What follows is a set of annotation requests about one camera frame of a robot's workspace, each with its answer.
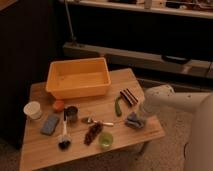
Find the grey metal shelf rack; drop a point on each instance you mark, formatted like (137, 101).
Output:
(106, 26)

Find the white handled dish brush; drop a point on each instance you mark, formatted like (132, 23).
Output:
(64, 140)

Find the blue grey towel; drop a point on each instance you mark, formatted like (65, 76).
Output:
(134, 121)

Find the striped chocolate wafer block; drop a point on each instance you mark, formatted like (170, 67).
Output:
(129, 97)

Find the blue sponge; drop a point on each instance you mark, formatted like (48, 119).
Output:
(49, 125)

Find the green plastic cup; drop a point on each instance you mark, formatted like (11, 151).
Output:
(105, 140)

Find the orange fruit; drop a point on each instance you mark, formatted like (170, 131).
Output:
(58, 106)

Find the metal spoon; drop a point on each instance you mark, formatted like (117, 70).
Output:
(89, 120)

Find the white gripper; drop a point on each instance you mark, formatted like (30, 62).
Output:
(143, 113)

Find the green cucumber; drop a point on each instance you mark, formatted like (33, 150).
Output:
(117, 106)

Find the metal can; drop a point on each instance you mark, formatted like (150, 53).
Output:
(71, 113)

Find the orange plastic bin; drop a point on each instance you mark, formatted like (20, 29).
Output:
(78, 78)

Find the dark grape bunch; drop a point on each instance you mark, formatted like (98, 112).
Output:
(92, 133)

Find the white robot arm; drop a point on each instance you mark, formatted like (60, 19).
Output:
(199, 153)

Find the white paper cup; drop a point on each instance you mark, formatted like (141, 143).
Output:
(33, 110)

